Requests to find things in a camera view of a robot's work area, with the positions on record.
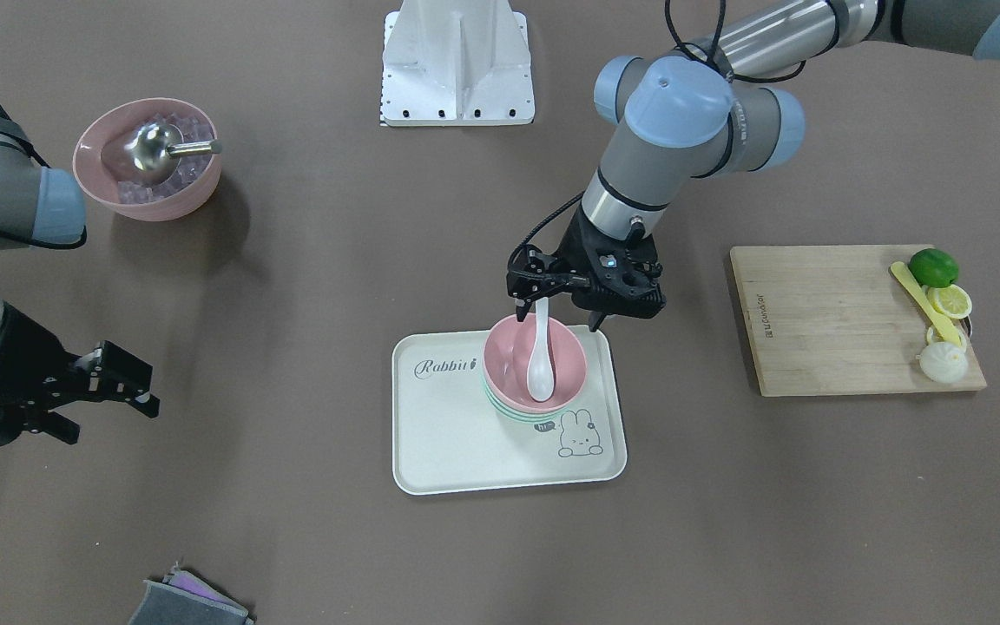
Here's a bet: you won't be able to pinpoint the small pink bowl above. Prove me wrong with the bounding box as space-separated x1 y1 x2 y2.
483 313 588 417

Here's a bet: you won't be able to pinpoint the white ceramic spoon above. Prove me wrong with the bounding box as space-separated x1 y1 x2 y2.
525 297 556 403

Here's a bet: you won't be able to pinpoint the large pink bowl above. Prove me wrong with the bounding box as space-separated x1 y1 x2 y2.
72 96 222 221

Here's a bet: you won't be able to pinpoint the green stacked bowls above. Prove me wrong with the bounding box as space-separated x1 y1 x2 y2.
485 388 581 424

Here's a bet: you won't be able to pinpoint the cream rabbit tray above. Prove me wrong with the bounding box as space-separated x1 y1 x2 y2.
391 326 628 495

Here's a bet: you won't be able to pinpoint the grey folded cloth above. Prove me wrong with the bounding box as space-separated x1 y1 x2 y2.
128 566 255 624

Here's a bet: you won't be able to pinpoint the wooden cutting board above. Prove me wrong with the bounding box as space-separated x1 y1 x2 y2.
730 244 987 397

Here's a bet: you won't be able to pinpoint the metal ice scoop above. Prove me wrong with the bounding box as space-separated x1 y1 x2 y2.
122 122 222 186

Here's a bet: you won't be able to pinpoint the green lime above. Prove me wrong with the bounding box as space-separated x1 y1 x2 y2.
908 248 960 288

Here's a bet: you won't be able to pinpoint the yellow plastic knife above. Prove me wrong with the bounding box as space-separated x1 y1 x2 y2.
889 261 962 347

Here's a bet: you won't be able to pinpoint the white garlic bulb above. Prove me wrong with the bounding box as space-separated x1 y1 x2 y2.
917 341 970 384

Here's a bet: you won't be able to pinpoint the lemon slice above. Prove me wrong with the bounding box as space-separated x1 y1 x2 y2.
925 284 973 320

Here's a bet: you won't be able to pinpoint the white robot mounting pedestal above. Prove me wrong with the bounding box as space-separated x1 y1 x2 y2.
378 1 536 128

